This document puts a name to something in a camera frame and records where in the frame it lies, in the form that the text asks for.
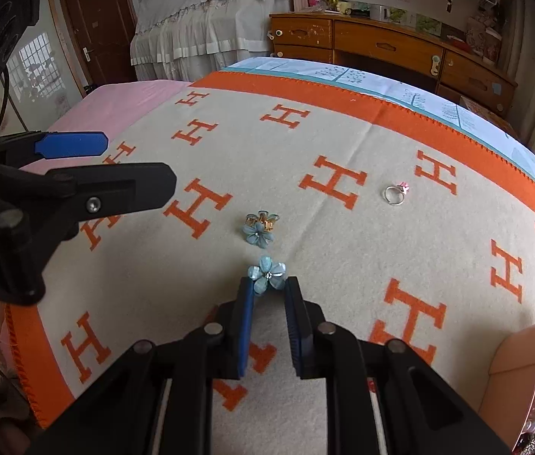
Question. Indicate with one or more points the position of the white lace cover cloth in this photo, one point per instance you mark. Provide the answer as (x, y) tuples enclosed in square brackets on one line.
[(201, 19)]

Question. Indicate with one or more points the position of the orange and beige printed blanket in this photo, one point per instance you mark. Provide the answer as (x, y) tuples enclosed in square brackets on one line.
[(343, 270)]

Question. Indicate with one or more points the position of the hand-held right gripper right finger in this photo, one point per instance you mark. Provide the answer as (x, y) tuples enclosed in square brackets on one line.
[(296, 327)]

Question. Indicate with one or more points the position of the blue flower hair clip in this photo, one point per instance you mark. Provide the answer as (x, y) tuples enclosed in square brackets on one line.
[(255, 234)]

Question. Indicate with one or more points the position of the light blue patterned sheet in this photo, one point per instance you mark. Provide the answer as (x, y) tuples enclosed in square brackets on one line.
[(296, 68)]

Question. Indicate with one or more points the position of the pink cardboard box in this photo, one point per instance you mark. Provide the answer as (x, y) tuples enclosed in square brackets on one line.
[(509, 388)]

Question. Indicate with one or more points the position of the brown wooden door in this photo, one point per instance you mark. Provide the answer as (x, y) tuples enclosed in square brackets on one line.
[(101, 23)]

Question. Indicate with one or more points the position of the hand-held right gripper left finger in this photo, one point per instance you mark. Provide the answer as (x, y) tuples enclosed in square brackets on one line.
[(244, 327)]

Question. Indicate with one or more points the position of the pink bed sheet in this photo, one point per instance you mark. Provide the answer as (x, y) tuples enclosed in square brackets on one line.
[(120, 104)]

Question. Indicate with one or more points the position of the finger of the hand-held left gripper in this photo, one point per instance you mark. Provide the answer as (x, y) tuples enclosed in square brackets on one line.
[(73, 144), (106, 194)]

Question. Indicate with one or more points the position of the wooden desk with drawers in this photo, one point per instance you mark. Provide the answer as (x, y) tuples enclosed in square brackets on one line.
[(386, 45)]

